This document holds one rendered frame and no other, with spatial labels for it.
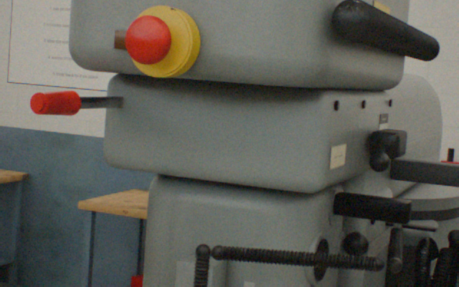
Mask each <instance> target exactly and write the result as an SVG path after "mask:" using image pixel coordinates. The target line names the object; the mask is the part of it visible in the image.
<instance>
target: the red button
mask: <svg viewBox="0 0 459 287"><path fill-rule="evenodd" d="M170 48H171V32H170V30H169V27H168V26H167V24H166V23H165V21H163V20H162V19H160V18H159V17H156V16H143V17H139V18H137V19H135V20H134V21H133V22H132V23H131V25H130V26H129V28H128V30H127V32H126V49H127V50H128V54H129V55H130V56H131V57H132V58H133V59H134V60H135V61H136V62H139V63H142V64H145V65H152V64H155V63H157V62H160V61H161V60H163V59H164V58H165V57H166V56H167V54H168V53H169V50H170Z"/></svg>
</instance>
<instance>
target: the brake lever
mask: <svg viewBox="0 0 459 287"><path fill-rule="evenodd" d="M30 108H31V109H32V111H33V112H34V113H35V114H37V115H45V116H74V115H75V114H77V113H78V111H79V110H80V109H101V108H123V97H118V96H79V95H78V94H77V93H76V92H75V91H74V90H58V91H48V92H38V93H35V94H34V95H33V96H32V97H31V99H30Z"/></svg>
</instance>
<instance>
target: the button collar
mask: <svg viewBox="0 0 459 287"><path fill-rule="evenodd" d="M143 16H156V17H159V18H160V19H162V20H163V21H165V23H166V24H167V26H168V27H169V30H170V32H171V48H170V50H169V53H168V54H167V56H166V57H165V58H164V59H163V60H161V61H160V62H157V63H155V64H152V65H145V64H142V63H139V62H136V61H135V60H134V59H133V58H132V60H133V62H134V63H135V64H136V66H137V67H138V68H139V69H140V70H141V71H142V72H144V73H145V74H147V75H150V76H152V77H176V76H179V75H182V74H183V73H185V72H186V71H187V70H189V69H190V67H191V66H192V65H193V63H194V61H195V59H196V58H197V56H198V54H199V47H200V38H199V31H198V29H197V26H196V24H195V21H194V20H193V19H192V18H191V17H190V15H188V14H187V13H186V12H185V11H181V10H179V9H175V8H171V7H168V6H154V7H151V8H150V9H147V10H145V11H144V12H143V13H142V14H140V15H139V16H138V18H139V17H143Z"/></svg>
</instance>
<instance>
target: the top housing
mask: <svg viewBox="0 0 459 287"><path fill-rule="evenodd" d="M342 1H344V0H71V10H70V33H69V51H70V54H71V57H72V60H73V61H74V62H75V64H76V65H77V66H79V67H81V68H82V69H84V70H92V71H98V72H114V73H123V74H132V75H147V74H145V73H144V72H142V71H141V70H140V69H139V68H138V67H137V66H136V64H135V63H134V62H133V60H132V58H131V56H130V55H129V54H128V50H121V49H114V36H115V30H120V31H127V30H128V28H129V26H130V25H131V23H132V22H133V21H134V20H135V19H137V18H138V16H139V15H140V14H142V13H143V12H144V11H145V10H147V9H150V8H151V7H154V6H168V7H171V8H175V9H179V10H181V11H185V12H186V13H187V14H188V15H190V17H191V18H192V19H193V20H194V21H195V24H196V26H197V29H198V31H199V38H200V47H199V54H198V56H197V58H196V59H195V61H194V63H193V65H192V66H191V67H190V69H189V70H187V71H186V72H185V73H183V74H182V75H179V76H176V77H175V78H184V79H192V80H210V81H220V82H229V83H246V84H254V85H273V86H283V87H294V88H332V89H356V90H390V89H392V88H395V87H396V86H397V85H398V84H399V83H400V81H401V80H402V77H403V75H404V61H405V56H399V55H398V54H396V53H393V52H388V51H385V50H381V49H378V48H376V47H370V46H368V45H365V44H356V43H351V41H349V40H346V39H343V38H342V37H340V36H339V35H337V33H336V31H335V30H334V28H333V24H332V16H333V13H334V10H335V8H336V7H337V6H338V4H339V3H340V2H342ZM362 1H365V2H366V3H368V4H371V5H372V6H374V7H376V8H378V9H379V10H381V11H384V12H386V13H387V14H389V15H391V16H393V17H395V18H397V19H399V20H401V21H403V22H405V23H406V24H407V22H408V14H409V5H410V0H362Z"/></svg>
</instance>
